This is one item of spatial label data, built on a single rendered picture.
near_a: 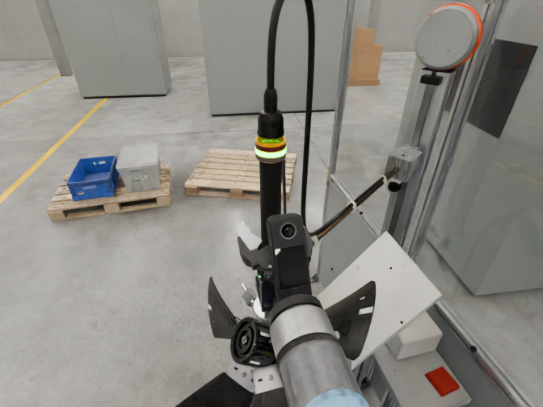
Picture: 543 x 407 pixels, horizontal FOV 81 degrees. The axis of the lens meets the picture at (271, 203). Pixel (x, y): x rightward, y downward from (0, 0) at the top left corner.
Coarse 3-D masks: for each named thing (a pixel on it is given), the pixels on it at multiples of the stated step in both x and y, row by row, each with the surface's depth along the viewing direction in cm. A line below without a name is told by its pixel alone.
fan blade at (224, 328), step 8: (208, 288) 114; (216, 288) 107; (208, 296) 114; (216, 296) 107; (216, 304) 108; (224, 304) 101; (208, 312) 116; (216, 312) 109; (224, 312) 102; (216, 320) 111; (224, 320) 104; (232, 320) 97; (216, 328) 113; (224, 328) 107; (232, 328) 101; (216, 336) 114; (224, 336) 110
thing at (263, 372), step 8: (256, 368) 82; (264, 368) 82; (272, 368) 82; (256, 376) 80; (264, 376) 80; (256, 384) 78; (264, 384) 78; (272, 384) 78; (280, 384) 78; (256, 392) 77
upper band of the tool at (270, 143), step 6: (258, 138) 45; (264, 138) 46; (276, 138) 46; (282, 138) 46; (258, 144) 43; (264, 144) 43; (270, 144) 47; (276, 144) 43; (282, 144) 43; (282, 150) 44; (264, 162) 44; (276, 162) 44
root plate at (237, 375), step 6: (234, 366) 88; (240, 366) 88; (228, 372) 88; (234, 372) 88; (240, 372) 88; (246, 372) 87; (234, 378) 88; (240, 378) 88; (246, 378) 87; (246, 384) 87; (252, 384) 87; (252, 390) 87
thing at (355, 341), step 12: (360, 288) 78; (372, 288) 74; (348, 300) 77; (372, 300) 70; (336, 312) 75; (348, 312) 71; (336, 324) 69; (348, 324) 67; (360, 324) 65; (348, 336) 64; (360, 336) 63; (348, 348) 62; (360, 348) 60
